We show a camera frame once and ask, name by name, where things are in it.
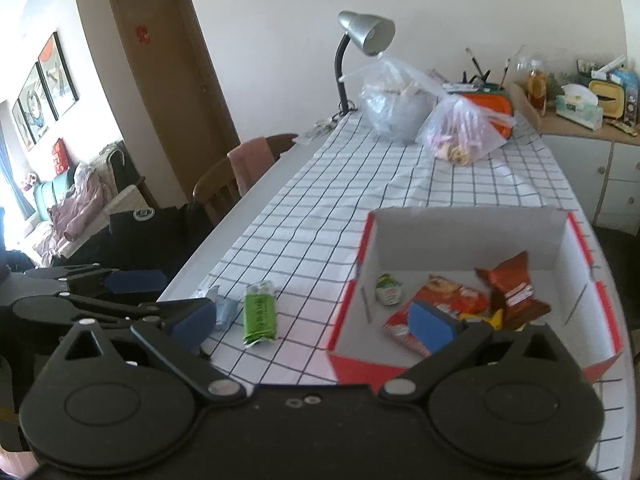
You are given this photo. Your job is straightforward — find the large black-framed wall picture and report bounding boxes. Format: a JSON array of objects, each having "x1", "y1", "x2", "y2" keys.
[{"x1": 37, "y1": 31, "x2": 80, "y2": 121}]

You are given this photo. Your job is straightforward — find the yellow box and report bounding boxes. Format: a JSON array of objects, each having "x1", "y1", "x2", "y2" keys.
[{"x1": 587, "y1": 79, "x2": 626, "y2": 120}]

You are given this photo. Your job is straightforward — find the small black-framed wall picture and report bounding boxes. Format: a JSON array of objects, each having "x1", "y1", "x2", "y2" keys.
[{"x1": 11, "y1": 99, "x2": 36, "y2": 153}]

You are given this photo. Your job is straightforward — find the clear glass bowl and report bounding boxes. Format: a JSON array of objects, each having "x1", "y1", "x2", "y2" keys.
[{"x1": 515, "y1": 45, "x2": 551, "y2": 76}]

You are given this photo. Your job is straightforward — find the wooden chair with towel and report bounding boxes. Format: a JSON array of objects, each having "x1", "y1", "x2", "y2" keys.
[{"x1": 192, "y1": 133, "x2": 300, "y2": 228}]

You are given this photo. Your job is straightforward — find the green snack packet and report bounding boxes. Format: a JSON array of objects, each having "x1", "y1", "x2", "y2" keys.
[{"x1": 242, "y1": 281, "x2": 278, "y2": 348}]

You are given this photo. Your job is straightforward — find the brown wooden door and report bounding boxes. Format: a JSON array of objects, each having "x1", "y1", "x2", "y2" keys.
[{"x1": 106, "y1": 0, "x2": 240, "y2": 208}]

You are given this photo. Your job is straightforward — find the pink plastic bag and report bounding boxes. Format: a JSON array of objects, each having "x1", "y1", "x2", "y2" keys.
[{"x1": 416, "y1": 94, "x2": 518, "y2": 167}]

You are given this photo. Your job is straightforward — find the red cardboard box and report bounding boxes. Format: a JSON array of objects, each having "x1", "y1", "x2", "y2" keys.
[{"x1": 327, "y1": 206, "x2": 623, "y2": 397}]

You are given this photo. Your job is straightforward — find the medium black-framed wall picture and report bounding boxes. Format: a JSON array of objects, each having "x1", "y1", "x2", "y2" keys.
[{"x1": 19, "y1": 62, "x2": 53, "y2": 143}]

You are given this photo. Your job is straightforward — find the small clear plastic packets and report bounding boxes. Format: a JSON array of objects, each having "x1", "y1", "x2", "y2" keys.
[{"x1": 299, "y1": 119, "x2": 341, "y2": 142}]

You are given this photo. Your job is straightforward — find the green tissue box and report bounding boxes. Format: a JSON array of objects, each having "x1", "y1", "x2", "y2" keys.
[{"x1": 556, "y1": 83, "x2": 606, "y2": 132}]

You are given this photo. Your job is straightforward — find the grey-blue snack packet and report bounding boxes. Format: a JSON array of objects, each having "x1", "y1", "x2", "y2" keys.
[{"x1": 197, "y1": 285, "x2": 243, "y2": 331}]

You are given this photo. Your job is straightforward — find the plain yellow snack packet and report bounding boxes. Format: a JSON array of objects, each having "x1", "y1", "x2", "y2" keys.
[{"x1": 460, "y1": 307, "x2": 505, "y2": 331}]

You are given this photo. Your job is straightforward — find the blue packaged box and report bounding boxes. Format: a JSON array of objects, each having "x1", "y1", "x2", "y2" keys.
[{"x1": 612, "y1": 67, "x2": 640, "y2": 123}]

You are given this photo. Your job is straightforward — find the small green-white snack packet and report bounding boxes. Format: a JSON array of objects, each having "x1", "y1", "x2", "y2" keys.
[{"x1": 375, "y1": 272, "x2": 405, "y2": 307}]

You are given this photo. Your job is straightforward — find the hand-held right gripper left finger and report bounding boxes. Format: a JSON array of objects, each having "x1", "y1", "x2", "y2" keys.
[{"x1": 60, "y1": 297, "x2": 248, "y2": 403}]

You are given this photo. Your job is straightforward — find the silver desk lamp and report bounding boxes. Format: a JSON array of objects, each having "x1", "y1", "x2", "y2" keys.
[{"x1": 334, "y1": 10, "x2": 397, "y2": 113}]

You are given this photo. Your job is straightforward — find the black-checked white tablecloth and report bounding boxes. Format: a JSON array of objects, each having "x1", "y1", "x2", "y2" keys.
[{"x1": 197, "y1": 109, "x2": 633, "y2": 476}]

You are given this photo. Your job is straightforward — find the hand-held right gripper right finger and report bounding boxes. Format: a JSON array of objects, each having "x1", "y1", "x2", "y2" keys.
[{"x1": 377, "y1": 300, "x2": 571, "y2": 403}]

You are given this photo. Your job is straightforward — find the clear plastic bag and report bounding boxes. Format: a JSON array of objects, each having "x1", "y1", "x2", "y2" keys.
[{"x1": 342, "y1": 52, "x2": 448, "y2": 143}]

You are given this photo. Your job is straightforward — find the brown snack packet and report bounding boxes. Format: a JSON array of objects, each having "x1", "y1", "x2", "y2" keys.
[{"x1": 474, "y1": 251, "x2": 551, "y2": 331}]

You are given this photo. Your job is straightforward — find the bottle of orange liquid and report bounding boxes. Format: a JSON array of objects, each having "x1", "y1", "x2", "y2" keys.
[{"x1": 527, "y1": 60, "x2": 548, "y2": 111}]

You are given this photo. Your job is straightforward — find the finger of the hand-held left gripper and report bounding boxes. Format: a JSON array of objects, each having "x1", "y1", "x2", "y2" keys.
[
  {"x1": 11, "y1": 292, "x2": 173, "y2": 331},
  {"x1": 22, "y1": 264, "x2": 168, "y2": 295}
]

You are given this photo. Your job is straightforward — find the orange container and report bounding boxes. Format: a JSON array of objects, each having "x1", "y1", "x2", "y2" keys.
[{"x1": 457, "y1": 91, "x2": 516, "y2": 138}]

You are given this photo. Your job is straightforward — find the red cushion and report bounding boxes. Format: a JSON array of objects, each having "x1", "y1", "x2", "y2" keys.
[{"x1": 51, "y1": 137, "x2": 71, "y2": 176}]

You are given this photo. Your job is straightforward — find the large red snack packet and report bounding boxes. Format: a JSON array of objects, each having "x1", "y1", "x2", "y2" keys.
[{"x1": 382, "y1": 274, "x2": 491, "y2": 356}]

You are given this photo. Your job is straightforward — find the pile of pink clothes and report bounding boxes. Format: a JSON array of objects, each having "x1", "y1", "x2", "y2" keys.
[{"x1": 47, "y1": 167, "x2": 108, "y2": 241}]

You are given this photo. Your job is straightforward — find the white wooden cabinet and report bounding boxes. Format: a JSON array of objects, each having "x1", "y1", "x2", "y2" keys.
[{"x1": 537, "y1": 110, "x2": 640, "y2": 236}]

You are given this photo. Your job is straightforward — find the pink towel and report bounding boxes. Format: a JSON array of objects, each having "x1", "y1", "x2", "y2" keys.
[{"x1": 227, "y1": 136, "x2": 275, "y2": 198}]

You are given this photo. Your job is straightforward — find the white knitted blanket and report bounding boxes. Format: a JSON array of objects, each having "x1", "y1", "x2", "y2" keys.
[{"x1": 90, "y1": 142, "x2": 146, "y2": 221}]

